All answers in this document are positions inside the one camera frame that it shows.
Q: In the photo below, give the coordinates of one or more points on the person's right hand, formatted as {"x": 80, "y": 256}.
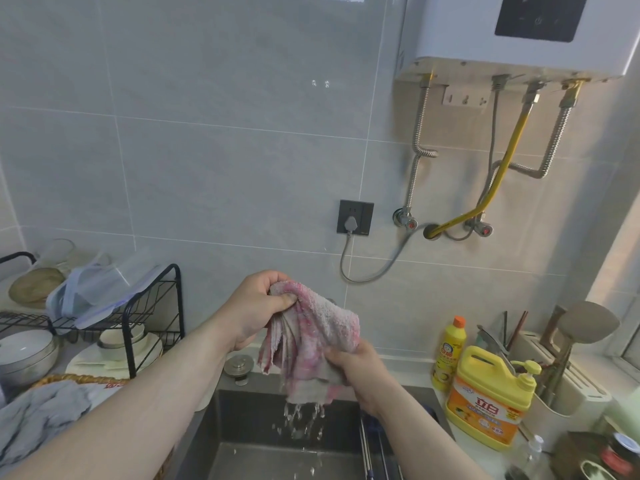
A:
{"x": 365, "y": 374}

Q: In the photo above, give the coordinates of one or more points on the person's left hand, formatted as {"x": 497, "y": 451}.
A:
{"x": 250, "y": 309}

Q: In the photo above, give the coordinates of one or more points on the pink dish cloth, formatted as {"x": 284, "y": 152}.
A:
{"x": 320, "y": 334}

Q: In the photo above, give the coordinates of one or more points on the person's right forearm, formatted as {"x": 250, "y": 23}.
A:
{"x": 430, "y": 444}

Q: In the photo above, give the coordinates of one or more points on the person's left forearm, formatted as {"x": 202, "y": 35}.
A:
{"x": 125, "y": 414}

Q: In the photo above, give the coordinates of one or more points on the white countertop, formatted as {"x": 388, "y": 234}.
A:
{"x": 475, "y": 447}

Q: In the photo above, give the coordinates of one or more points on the small grey sink plug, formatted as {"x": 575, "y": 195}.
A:
{"x": 239, "y": 366}

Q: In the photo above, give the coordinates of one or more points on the dark sink drain basket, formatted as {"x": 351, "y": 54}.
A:
{"x": 372, "y": 439}

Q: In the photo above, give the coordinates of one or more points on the orange cap yellow bottle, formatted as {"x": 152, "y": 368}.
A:
{"x": 450, "y": 354}

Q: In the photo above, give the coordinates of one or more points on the white plate stack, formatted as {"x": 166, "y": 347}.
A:
{"x": 150, "y": 352}

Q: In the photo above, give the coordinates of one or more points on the steel sink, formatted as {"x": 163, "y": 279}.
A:
{"x": 250, "y": 419}

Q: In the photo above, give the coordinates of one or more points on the yellow detergent bottle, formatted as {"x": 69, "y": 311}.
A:
{"x": 485, "y": 409}

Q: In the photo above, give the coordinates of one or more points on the white ceramic bowl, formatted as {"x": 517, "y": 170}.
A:
{"x": 112, "y": 339}

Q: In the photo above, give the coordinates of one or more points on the dark chopstick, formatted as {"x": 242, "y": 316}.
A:
{"x": 505, "y": 324}

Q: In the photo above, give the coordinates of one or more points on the pale blue plastic bag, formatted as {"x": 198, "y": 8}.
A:
{"x": 100, "y": 294}

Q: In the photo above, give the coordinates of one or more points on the chrome valve red dot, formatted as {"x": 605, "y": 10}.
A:
{"x": 482, "y": 229}
{"x": 406, "y": 219}

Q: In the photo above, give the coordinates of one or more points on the brown chopstick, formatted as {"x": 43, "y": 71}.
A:
{"x": 519, "y": 327}

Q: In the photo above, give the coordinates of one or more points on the small dark liquid spray bottle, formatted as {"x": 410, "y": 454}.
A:
{"x": 530, "y": 459}

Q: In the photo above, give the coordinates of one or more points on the orange woven basket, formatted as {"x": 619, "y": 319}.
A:
{"x": 75, "y": 378}

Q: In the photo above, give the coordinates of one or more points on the clear glass jar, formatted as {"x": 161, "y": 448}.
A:
{"x": 55, "y": 254}

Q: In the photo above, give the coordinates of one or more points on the beige utensil holder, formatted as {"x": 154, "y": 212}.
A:
{"x": 580, "y": 394}

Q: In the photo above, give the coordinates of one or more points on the small brown cardboard box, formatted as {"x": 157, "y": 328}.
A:
{"x": 575, "y": 454}

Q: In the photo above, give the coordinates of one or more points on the beige spatula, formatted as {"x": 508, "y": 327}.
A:
{"x": 587, "y": 322}

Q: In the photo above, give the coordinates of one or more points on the white lidded pot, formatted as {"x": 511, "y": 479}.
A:
{"x": 25, "y": 354}

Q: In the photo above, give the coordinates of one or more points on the grey white cloth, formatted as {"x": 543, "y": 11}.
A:
{"x": 45, "y": 414}

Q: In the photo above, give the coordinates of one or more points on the pale green cutting board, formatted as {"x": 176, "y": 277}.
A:
{"x": 627, "y": 409}

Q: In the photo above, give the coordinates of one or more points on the dark sauce bottle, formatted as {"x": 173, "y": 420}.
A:
{"x": 620, "y": 454}

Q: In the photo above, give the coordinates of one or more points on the white water heater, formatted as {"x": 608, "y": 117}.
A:
{"x": 450, "y": 29}

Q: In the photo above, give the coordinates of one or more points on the dark wall socket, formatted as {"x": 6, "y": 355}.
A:
{"x": 362, "y": 214}

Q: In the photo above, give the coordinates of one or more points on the white window frame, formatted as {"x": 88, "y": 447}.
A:
{"x": 620, "y": 314}

